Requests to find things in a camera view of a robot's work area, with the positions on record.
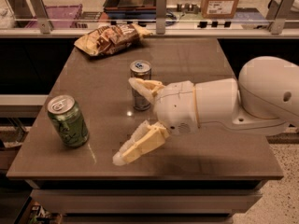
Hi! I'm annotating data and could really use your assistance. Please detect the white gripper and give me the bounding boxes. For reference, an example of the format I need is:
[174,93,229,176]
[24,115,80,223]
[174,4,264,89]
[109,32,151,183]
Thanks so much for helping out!
[112,77,198,166]

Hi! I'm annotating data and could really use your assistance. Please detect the green soda can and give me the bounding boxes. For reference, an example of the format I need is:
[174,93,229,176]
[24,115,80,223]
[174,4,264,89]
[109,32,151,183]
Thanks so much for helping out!
[47,95,89,147]

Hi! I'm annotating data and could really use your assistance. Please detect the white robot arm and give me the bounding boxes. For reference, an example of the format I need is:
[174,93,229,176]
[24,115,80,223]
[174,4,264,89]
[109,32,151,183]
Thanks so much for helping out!
[113,56,299,166]

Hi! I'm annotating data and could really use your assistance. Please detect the silver blue energy drink can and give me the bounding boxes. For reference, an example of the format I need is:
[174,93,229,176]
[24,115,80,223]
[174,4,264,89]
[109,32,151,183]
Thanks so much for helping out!
[129,59,152,112]

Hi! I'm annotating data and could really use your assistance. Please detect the brown chip bag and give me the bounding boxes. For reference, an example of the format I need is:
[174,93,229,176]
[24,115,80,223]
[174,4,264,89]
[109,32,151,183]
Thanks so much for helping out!
[74,23,152,57]

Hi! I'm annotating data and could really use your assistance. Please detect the purple plastic crate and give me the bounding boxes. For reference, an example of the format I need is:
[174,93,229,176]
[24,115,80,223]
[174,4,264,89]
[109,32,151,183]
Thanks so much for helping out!
[26,4,82,29]

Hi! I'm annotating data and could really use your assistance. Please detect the cardboard box with label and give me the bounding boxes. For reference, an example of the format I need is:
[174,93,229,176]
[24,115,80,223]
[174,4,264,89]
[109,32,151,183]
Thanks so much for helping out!
[200,0,239,19]

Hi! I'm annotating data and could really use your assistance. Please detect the middle metal railing post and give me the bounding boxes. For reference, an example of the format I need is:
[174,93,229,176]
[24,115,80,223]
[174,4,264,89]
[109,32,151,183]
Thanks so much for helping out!
[156,0,166,35]

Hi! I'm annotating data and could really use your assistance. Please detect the metal railing post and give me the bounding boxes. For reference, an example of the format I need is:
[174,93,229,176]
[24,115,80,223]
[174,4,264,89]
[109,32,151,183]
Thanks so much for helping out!
[30,0,52,34]
[266,0,294,35]
[156,0,166,35]

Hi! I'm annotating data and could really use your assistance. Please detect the left metal railing post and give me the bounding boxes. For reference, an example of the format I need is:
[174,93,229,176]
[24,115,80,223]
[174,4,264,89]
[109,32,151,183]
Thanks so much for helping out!
[30,0,52,34]

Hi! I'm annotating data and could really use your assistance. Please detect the right metal railing post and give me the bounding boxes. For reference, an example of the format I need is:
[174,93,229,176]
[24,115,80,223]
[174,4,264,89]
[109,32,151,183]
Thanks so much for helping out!
[266,0,294,35]

